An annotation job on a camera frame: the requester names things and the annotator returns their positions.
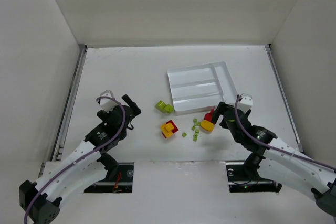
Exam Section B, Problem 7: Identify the red lego piece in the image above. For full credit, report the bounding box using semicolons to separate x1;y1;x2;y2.
204;109;214;122

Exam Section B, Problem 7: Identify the yellow rounded lego piece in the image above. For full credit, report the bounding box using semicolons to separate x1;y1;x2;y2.
201;120;215;132

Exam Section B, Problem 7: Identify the yellow and red lego stack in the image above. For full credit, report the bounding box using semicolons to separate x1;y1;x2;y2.
160;120;179;138

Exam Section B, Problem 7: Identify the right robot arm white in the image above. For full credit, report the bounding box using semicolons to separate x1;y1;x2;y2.
212;102;335;217

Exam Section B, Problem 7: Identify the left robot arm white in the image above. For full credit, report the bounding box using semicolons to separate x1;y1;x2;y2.
19;94;141;223

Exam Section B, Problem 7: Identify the white divided tray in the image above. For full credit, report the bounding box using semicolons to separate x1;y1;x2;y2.
167;61;237;114

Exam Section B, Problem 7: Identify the large lime green lego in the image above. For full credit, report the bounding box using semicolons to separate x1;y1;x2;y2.
155;100;174;114

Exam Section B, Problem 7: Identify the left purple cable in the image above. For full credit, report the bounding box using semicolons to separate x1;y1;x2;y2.
23;96;127;224

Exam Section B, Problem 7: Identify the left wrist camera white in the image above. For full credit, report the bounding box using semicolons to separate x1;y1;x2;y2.
98;90;118;112

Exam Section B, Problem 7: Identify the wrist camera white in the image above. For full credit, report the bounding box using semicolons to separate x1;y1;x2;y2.
237;93;253;113
98;90;118;112

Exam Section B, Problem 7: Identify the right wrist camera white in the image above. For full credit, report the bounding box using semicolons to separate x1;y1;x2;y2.
237;93;253;113

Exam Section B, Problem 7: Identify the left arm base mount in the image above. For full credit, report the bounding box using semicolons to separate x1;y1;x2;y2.
84;153;134;194

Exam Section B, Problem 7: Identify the left aluminium rail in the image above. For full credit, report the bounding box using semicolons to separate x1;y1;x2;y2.
47;44;87;161

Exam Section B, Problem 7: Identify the aluminium rail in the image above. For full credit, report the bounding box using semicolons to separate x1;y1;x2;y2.
47;44;87;161
265;44;304;153

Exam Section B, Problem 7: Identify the right aluminium rail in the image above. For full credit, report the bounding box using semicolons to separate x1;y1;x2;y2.
265;44;304;153

